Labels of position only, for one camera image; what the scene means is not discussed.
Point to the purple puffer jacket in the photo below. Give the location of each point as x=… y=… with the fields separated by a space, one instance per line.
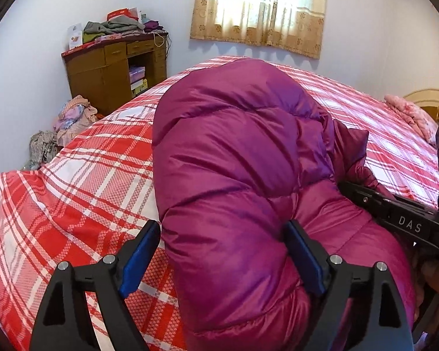
x=239 y=150

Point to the pink floral pillow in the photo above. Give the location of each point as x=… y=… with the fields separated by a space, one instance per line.
x=417 y=118

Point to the red box on desk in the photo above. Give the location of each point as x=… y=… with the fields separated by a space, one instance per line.
x=127 y=12

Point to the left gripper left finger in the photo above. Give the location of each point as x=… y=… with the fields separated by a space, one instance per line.
x=63 y=321

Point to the white card box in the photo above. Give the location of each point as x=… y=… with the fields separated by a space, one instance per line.
x=75 y=36

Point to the purple folded clothes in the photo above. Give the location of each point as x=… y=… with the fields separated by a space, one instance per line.
x=152 y=26

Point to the grey folded clothes pile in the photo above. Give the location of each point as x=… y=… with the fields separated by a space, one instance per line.
x=116 y=25

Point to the wooden headboard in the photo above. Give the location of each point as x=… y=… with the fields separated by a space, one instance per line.
x=428 y=100

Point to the boxes in desk shelf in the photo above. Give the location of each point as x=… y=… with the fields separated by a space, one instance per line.
x=138 y=81

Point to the pink clothes heap on floor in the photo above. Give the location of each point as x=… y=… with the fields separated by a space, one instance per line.
x=75 y=117

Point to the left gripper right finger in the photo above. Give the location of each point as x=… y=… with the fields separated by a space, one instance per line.
x=377 y=316

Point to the red plaid bed cover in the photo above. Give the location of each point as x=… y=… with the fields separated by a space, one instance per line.
x=99 y=191

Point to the beige window curtain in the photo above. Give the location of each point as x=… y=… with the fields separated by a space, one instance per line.
x=291 y=25

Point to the grey patterned bag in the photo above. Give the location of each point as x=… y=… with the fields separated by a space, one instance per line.
x=43 y=148

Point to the brown wooden desk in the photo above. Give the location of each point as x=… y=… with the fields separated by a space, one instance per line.
x=100 y=71

